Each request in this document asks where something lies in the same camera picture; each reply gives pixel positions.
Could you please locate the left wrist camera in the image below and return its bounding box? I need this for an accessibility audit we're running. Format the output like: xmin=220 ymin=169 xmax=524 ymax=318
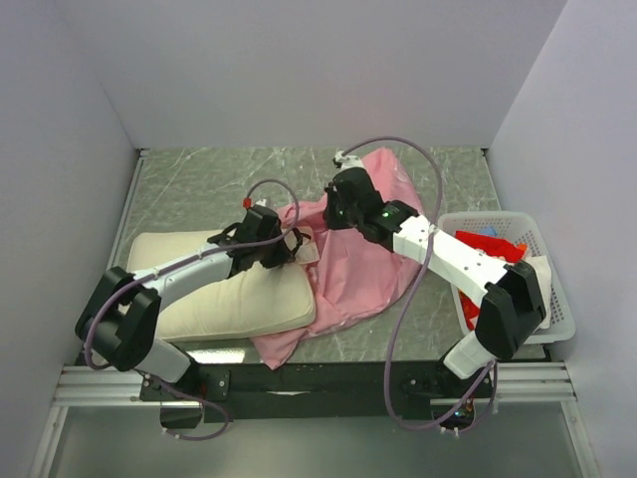
xmin=242 ymin=197 xmax=271 ymax=209

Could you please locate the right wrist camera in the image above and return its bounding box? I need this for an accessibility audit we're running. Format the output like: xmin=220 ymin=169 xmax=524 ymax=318
xmin=332 ymin=150 xmax=364 ymax=171

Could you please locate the black base bar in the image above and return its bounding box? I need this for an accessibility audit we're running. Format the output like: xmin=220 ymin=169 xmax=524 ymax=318
xmin=139 ymin=360 xmax=495 ymax=429

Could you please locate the white plastic basket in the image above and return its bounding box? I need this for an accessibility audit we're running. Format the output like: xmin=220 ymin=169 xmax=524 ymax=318
xmin=436 ymin=210 xmax=577 ymax=346

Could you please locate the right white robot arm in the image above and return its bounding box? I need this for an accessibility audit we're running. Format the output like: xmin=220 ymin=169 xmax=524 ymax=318
xmin=323 ymin=165 xmax=546 ymax=397

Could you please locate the aluminium frame rail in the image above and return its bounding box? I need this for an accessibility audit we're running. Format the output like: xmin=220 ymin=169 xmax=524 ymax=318
xmin=52 ymin=362 xmax=577 ymax=407

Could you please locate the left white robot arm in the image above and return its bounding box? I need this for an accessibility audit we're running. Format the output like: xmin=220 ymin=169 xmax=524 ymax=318
xmin=76 ymin=205 xmax=315 ymax=400

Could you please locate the white printed cloth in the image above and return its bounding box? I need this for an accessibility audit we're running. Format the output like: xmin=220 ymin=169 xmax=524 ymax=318
xmin=523 ymin=255 xmax=551 ymax=330

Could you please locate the red cloth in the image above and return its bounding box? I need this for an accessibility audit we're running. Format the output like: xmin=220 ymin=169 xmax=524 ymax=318
xmin=455 ymin=228 xmax=529 ymax=331

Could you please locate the pink pillowcase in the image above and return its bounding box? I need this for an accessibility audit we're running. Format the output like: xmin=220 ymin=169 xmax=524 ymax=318
xmin=251 ymin=147 xmax=424 ymax=370

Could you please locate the cream pillow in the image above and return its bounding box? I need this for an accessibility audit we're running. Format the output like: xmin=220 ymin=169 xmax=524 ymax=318
xmin=127 ymin=228 xmax=322 ymax=344

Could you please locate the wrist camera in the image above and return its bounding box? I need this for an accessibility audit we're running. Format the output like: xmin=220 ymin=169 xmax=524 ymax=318
xmin=332 ymin=150 xmax=364 ymax=171
xmin=242 ymin=197 xmax=271 ymax=209

